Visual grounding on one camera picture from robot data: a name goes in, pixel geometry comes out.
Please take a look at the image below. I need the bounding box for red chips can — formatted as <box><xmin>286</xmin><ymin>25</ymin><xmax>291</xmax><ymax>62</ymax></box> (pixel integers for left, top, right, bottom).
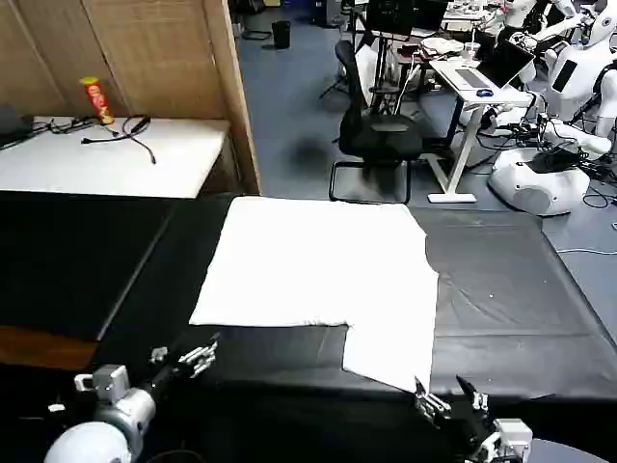
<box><xmin>78</xmin><ymin>76</ymin><xmax>116</xmax><ymax>127</ymax></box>

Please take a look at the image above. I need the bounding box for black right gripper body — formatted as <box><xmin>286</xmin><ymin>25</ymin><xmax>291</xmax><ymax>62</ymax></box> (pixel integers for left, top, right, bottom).
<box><xmin>436</xmin><ymin>399</ymin><xmax>497</xmax><ymax>457</ymax></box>

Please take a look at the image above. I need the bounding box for black tangled cable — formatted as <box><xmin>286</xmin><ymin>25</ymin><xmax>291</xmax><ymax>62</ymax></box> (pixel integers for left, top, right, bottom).
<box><xmin>32</xmin><ymin>115</ymin><xmax>95</xmax><ymax>137</ymax></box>

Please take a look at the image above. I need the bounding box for black office chair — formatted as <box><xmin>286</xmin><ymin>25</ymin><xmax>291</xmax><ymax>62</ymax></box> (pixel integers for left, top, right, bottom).
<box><xmin>329</xmin><ymin>40</ymin><xmax>426</xmax><ymax>204</ymax></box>

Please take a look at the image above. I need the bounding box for white folded shirt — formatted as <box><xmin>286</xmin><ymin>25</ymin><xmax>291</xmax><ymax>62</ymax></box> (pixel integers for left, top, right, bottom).
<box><xmin>188</xmin><ymin>196</ymin><xmax>441</xmax><ymax>395</ymax></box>

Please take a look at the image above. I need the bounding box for black table cover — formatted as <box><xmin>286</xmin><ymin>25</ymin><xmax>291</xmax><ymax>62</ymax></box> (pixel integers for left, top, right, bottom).
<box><xmin>0</xmin><ymin>190</ymin><xmax>617</xmax><ymax>463</ymax></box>

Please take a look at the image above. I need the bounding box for white side table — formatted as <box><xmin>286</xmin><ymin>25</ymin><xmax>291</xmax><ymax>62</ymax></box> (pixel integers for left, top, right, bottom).
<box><xmin>0</xmin><ymin>114</ymin><xmax>232</xmax><ymax>200</ymax></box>

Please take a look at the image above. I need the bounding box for white humanoid robot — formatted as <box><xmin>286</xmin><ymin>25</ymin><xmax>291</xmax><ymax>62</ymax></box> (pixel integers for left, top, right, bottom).
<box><xmin>481</xmin><ymin>0</ymin><xmax>617</xmax><ymax>217</ymax></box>

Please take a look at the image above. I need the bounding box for dark laptop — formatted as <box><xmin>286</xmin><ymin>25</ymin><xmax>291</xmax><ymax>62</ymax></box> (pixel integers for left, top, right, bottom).
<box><xmin>0</xmin><ymin>105</ymin><xmax>36</xmax><ymax>149</ymax></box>

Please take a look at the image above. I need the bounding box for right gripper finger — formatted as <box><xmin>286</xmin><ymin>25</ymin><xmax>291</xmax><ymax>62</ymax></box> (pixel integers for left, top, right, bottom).
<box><xmin>413</xmin><ymin>376</ymin><xmax>453</xmax><ymax>428</ymax></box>
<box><xmin>455</xmin><ymin>375</ymin><xmax>490</xmax><ymax>414</ymax></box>

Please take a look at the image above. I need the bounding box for white floor cable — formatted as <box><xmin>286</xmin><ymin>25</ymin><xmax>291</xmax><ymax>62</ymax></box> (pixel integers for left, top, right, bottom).
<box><xmin>555</xmin><ymin>247</ymin><xmax>617</xmax><ymax>257</ymax></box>

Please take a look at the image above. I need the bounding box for black looped cable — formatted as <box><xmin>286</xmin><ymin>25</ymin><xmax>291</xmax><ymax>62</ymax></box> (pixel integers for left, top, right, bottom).
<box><xmin>80</xmin><ymin>114</ymin><xmax>158</xmax><ymax>166</ymax></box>

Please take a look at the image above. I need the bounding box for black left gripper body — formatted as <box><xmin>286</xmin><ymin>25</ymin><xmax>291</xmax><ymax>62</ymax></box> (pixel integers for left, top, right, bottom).
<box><xmin>139</xmin><ymin>359</ymin><xmax>197</xmax><ymax>401</ymax></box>

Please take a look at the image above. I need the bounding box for white standing desk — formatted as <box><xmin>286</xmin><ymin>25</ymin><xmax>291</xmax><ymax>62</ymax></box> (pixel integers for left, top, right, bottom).
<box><xmin>423</xmin><ymin>58</ymin><xmax>537</xmax><ymax>204</ymax></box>

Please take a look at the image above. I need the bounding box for wooden partition panel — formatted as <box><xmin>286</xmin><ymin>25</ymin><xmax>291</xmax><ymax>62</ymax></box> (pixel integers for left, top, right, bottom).
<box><xmin>0</xmin><ymin>0</ymin><xmax>262</xmax><ymax>197</ymax></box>

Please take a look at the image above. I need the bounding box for brown wooden table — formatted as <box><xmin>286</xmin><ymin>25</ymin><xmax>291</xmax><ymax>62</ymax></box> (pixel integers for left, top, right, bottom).
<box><xmin>0</xmin><ymin>324</ymin><xmax>99</xmax><ymax>371</ymax></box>

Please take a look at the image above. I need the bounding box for black trash bin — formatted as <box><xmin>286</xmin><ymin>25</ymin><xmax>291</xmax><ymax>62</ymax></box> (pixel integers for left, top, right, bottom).
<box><xmin>271</xmin><ymin>19</ymin><xmax>292</xmax><ymax>50</ymax></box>

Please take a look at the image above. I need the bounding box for open silver laptop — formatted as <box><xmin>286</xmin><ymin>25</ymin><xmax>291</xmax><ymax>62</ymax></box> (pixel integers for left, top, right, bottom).
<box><xmin>454</xmin><ymin>38</ymin><xmax>537</xmax><ymax>92</ymax></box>

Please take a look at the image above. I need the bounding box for black computer monitor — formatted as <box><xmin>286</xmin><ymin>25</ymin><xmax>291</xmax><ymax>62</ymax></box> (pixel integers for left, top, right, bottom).
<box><xmin>365</xmin><ymin>0</ymin><xmax>416</xmax><ymax>38</ymax></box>

